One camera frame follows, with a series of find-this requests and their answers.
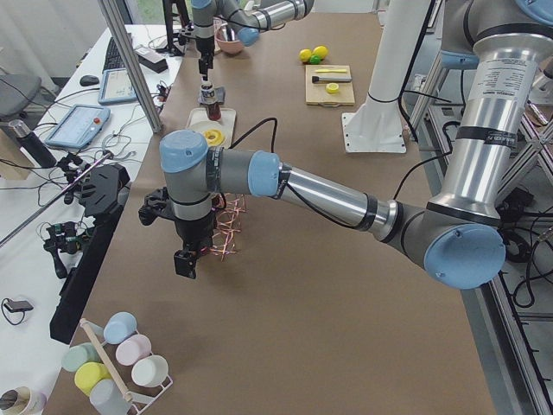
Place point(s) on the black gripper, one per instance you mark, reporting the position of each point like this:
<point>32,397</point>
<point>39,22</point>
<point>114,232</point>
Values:
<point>205,46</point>
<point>193,231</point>

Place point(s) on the tea bottle white cap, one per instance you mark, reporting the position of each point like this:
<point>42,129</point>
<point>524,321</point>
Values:
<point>209,98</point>

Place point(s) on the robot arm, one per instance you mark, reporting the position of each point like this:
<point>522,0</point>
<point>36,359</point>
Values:
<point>455,237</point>
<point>247,26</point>

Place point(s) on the beige serving tray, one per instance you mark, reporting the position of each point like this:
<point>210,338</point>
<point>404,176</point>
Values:
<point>227,120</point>

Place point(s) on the pink bowl with ice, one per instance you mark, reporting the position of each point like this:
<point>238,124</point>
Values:
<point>228,41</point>

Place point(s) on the white plate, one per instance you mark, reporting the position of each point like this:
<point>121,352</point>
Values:
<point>205,125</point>

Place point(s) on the glazed donut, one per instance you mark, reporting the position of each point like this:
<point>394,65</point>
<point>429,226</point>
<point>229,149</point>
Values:
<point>214,137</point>

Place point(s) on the metal muddler black tip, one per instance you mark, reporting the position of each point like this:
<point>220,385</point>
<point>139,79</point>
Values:
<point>316,79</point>

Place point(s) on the yellow plastic knife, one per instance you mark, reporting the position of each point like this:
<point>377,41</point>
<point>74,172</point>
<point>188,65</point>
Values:
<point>331,70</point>

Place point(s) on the green lime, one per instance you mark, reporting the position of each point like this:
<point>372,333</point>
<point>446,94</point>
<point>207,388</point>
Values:
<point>315,60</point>

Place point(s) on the whole yellow lemon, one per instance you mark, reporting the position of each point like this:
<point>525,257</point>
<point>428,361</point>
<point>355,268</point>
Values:
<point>320,51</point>

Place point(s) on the wooden cutting board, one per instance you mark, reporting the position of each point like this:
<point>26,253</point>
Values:
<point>315,94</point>

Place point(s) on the half lemon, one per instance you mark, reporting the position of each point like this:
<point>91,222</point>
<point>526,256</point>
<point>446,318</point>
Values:
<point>332,88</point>

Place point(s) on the teach pendant tablet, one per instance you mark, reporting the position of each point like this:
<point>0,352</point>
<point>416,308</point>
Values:
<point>79,127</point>

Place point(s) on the cup rack with pastel cups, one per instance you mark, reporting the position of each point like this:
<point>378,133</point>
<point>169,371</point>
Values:
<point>116,367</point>

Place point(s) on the black thermos bottle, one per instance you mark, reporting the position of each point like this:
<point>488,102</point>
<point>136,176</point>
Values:
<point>32,144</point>

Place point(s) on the copper wire bottle rack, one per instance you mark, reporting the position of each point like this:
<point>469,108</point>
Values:
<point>228,209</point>

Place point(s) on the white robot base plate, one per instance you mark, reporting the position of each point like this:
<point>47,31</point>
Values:
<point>377,125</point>

